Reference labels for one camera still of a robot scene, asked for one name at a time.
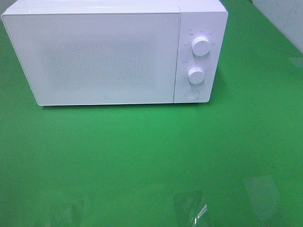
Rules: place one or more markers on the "round white door button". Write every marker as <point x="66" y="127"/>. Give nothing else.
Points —
<point x="192" y="94"/>

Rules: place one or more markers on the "white microwave knob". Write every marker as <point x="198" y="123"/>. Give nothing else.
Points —
<point x="196" y="75"/>
<point x="201" y="45"/>

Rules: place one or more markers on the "white microwave door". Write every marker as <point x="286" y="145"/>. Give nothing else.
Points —
<point x="97" y="59"/>

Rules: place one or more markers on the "green table cloth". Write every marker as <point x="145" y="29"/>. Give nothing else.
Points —
<point x="236" y="161"/>

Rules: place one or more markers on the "white microwave oven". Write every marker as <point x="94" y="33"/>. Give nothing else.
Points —
<point x="197" y="17"/>

